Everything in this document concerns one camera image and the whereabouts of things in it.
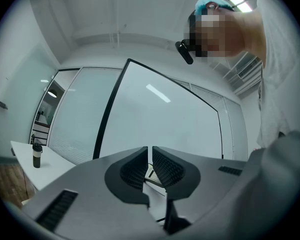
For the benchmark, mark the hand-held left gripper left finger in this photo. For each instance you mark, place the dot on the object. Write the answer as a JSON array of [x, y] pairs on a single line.
[[90, 196]]

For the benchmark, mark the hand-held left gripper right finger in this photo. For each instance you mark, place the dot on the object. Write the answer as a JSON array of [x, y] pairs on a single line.
[[210, 184]]

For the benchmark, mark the black framed whiteboard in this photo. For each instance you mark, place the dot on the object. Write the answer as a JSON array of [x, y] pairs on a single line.
[[160, 121]]

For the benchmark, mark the white office desk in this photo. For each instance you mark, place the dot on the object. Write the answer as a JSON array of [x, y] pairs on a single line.
[[50, 169]]

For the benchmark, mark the black travel tumbler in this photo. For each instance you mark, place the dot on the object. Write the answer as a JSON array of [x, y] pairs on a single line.
[[37, 156]]

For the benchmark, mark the round pendant lamp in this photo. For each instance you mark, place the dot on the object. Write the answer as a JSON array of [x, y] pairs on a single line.
[[52, 94]]

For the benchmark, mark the white air conditioner grille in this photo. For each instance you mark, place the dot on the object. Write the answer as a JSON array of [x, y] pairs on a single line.
[[250, 70]]

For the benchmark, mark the person's head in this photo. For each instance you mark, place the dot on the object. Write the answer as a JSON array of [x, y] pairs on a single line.
[[247, 34]]

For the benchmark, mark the blue hair cap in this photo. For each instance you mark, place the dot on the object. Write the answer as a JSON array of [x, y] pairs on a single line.
[[207, 1]]

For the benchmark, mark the long ceiling light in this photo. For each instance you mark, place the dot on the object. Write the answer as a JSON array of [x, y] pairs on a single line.
[[240, 1]]

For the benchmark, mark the black head-worn camera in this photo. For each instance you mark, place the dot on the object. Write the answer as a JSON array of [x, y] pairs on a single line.
[[185, 52]]

